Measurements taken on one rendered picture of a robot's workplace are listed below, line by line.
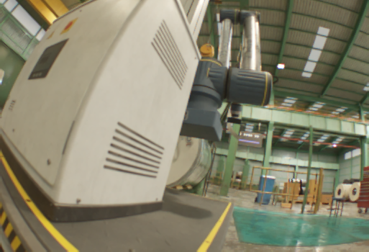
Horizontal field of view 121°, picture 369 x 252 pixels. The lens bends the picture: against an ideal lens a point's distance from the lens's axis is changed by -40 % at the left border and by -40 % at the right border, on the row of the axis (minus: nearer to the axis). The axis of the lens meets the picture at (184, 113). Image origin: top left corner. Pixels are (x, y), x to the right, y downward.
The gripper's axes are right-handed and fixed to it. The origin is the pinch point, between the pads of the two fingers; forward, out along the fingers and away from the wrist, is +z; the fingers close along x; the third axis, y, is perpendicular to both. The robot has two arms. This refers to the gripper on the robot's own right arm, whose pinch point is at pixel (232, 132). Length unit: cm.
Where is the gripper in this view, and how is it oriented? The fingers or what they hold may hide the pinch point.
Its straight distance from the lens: 163.5
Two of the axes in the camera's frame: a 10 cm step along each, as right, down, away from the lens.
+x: 9.1, 1.5, -3.8
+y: -3.8, 0.2, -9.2
